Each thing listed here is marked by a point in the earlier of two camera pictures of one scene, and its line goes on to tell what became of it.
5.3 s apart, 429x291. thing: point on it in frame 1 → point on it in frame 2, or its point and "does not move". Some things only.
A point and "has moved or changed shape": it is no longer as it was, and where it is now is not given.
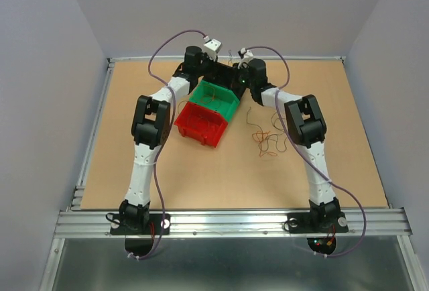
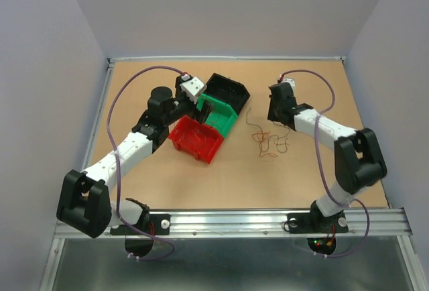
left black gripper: [214, 68] → [201, 115]
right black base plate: [316, 222] does not move
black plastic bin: [220, 74] → [235, 93]
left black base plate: [139, 223] does not move
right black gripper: [234, 73] → [271, 114]
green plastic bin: [219, 99] → [222, 117]
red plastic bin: [201, 123] has moved or changed shape
